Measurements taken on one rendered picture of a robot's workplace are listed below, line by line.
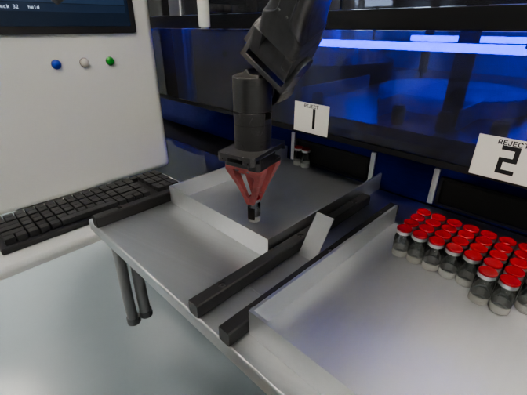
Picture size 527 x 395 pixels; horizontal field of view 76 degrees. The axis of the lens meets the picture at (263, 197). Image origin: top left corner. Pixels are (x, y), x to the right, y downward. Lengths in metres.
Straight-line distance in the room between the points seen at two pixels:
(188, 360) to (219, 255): 1.04
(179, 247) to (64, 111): 0.51
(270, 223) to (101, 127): 0.55
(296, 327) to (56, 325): 1.53
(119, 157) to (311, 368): 0.79
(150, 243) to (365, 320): 0.34
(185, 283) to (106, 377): 1.12
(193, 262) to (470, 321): 0.36
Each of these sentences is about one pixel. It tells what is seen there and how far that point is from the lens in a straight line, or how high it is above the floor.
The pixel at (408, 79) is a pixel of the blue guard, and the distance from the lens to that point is 0.60.
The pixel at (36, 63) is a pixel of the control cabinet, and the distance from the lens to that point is 0.92.
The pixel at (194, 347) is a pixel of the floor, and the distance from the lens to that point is 1.56.
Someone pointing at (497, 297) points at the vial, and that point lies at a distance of 0.49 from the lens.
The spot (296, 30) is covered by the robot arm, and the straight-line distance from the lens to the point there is 0.41.
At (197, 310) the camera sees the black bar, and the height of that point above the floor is 0.89.
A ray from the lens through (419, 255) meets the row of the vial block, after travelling 0.53.
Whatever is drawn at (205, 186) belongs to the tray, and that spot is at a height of 0.89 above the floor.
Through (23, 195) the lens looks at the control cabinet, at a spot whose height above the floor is 0.84.
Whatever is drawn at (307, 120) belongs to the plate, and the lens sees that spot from 0.71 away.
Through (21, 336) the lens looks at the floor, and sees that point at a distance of 1.88.
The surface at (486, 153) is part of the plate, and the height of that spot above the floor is 1.02.
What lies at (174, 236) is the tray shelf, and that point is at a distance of 0.58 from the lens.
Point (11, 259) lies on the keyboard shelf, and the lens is 0.78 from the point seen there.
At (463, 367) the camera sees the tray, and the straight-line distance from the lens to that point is 0.43.
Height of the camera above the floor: 1.19
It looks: 27 degrees down
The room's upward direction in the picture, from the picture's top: straight up
